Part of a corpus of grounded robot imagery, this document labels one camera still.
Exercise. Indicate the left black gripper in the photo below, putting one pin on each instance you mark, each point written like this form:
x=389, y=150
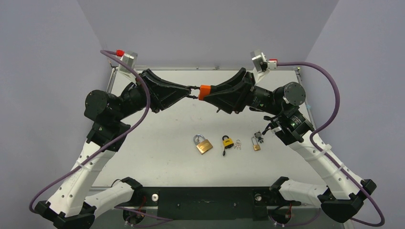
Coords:
x=174, y=92

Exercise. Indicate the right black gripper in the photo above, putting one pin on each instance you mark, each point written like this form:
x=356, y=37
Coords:
x=246, y=90

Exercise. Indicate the orange padlock with key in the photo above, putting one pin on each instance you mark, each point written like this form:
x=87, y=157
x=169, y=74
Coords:
x=204, y=91

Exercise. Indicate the yellow padlock with keys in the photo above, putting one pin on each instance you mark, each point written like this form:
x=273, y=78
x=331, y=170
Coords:
x=227, y=143

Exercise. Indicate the small brass padlock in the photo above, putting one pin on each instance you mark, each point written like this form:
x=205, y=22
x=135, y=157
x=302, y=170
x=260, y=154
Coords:
x=255, y=144

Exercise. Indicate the large brass padlock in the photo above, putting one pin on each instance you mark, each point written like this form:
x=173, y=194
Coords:
x=202, y=144

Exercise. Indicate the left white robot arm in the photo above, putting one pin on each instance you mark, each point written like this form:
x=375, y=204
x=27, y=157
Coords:
x=71, y=207

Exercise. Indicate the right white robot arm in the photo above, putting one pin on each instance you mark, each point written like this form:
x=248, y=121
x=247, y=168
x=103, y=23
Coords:
x=343, y=192

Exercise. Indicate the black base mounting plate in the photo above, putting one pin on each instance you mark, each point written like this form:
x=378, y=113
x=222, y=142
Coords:
x=209, y=203

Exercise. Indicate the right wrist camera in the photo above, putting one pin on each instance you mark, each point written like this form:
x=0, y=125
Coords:
x=262, y=65

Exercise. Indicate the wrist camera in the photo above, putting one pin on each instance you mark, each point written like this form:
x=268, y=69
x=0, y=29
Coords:
x=128, y=58
x=262, y=65

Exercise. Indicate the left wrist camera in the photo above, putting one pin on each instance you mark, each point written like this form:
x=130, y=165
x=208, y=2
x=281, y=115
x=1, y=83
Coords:
x=128, y=58

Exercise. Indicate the silver keys on ring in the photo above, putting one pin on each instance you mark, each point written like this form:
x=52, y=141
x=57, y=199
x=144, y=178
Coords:
x=237, y=144

